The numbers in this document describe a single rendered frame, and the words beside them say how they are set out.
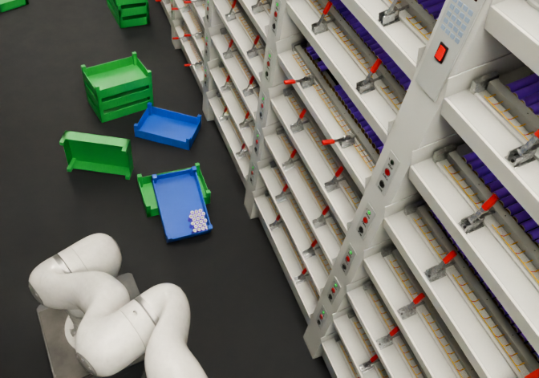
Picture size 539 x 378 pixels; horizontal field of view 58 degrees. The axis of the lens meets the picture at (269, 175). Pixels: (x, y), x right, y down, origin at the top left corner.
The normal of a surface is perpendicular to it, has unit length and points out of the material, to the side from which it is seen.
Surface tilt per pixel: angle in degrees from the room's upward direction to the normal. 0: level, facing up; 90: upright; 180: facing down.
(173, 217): 23
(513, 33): 106
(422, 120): 90
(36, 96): 0
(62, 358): 3
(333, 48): 16
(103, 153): 90
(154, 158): 0
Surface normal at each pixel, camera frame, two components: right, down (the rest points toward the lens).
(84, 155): -0.07, 0.74
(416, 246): -0.14, -0.58
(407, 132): -0.92, 0.20
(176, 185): 0.26, -0.33
